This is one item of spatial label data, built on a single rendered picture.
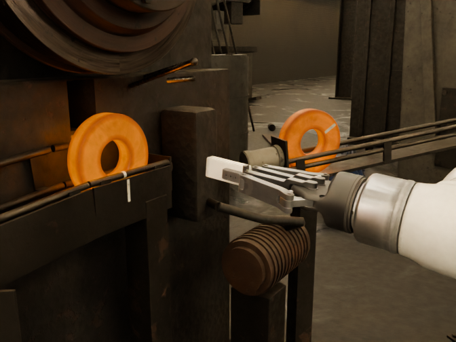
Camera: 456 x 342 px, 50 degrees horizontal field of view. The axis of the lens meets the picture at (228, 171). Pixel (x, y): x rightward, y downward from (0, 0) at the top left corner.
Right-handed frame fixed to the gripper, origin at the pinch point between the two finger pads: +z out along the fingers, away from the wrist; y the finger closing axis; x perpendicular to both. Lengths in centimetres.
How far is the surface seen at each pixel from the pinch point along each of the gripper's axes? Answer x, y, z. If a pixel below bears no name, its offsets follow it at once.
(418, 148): -7, 76, -11
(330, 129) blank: -2, 51, 5
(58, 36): 17.2, -11.7, 22.7
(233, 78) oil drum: -16, 240, 153
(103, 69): 12.4, -3.6, 22.3
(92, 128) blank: 2.8, -4.8, 23.6
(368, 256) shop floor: -76, 149, 15
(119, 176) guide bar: -5.3, -1.5, 20.8
